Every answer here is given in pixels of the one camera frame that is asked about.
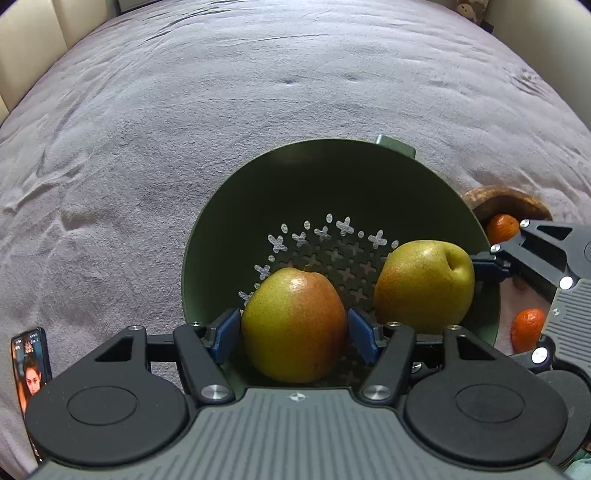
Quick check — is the clear tube of plush toys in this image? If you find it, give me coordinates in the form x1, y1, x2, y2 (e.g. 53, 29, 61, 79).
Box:
456, 0, 491, 20

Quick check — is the brown overripe banana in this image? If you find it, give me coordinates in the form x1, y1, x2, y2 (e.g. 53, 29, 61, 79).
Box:
462, 185, 553, 227

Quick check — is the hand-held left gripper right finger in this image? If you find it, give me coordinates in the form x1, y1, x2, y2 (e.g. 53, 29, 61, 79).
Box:
347, 307, 495, 407

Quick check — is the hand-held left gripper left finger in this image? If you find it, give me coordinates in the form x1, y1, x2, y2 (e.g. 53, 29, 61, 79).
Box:
95, 308, 243, 405

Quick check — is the beige padded headboard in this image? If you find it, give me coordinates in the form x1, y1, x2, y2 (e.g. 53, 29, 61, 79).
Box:
0, 0, 122, 121

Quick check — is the green colander bowl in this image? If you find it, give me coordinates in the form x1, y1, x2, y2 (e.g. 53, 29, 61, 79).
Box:
181, 135, 502, 393

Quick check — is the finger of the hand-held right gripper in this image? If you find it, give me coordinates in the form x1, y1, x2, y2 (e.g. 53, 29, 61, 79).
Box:
509, 336, 557, 374
470, 219, 578, 291

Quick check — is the tangerine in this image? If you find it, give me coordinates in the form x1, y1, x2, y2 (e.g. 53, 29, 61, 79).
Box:
510, 308, 547, 354
484, 213, 522, 252

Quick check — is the black smartphone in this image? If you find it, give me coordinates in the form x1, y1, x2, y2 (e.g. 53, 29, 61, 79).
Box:
10, 327, 54, 464

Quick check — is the yellow-green pear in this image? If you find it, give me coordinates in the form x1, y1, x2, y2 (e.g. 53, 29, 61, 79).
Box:
373, 240, 476, 335

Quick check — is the red-blushed pear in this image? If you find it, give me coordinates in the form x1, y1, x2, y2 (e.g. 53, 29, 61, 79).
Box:
241, 267, 348, 385

